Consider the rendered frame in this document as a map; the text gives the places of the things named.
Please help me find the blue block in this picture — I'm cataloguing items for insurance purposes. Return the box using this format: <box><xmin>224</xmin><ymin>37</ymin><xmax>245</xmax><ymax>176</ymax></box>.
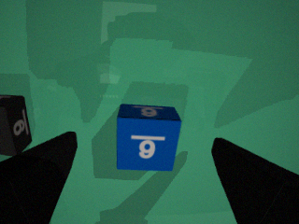
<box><xmin>116</xmin><ymin>104</ymin><xmax>182</xmax><ymax>172</ymax></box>

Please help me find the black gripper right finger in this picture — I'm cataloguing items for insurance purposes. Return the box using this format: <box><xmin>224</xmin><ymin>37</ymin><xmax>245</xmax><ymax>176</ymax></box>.
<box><xmin>212</xmin><ymin>137</ymin><xmax>299</xmax><ymax>224</ymax></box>

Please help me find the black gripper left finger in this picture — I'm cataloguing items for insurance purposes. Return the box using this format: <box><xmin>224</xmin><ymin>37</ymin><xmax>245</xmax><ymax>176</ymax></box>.
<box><xmin>0</xmin><ymin>131</ymin><xmax>78</xmax><ymax>224</ymax></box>

